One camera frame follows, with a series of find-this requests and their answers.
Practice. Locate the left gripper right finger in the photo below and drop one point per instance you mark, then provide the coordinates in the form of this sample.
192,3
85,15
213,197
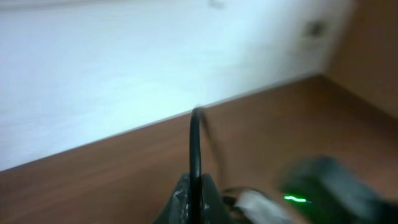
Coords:
214,210

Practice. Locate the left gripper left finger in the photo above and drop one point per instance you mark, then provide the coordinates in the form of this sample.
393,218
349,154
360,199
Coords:
176,208

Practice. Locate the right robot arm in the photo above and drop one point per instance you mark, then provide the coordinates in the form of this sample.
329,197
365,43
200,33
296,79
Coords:
322,190

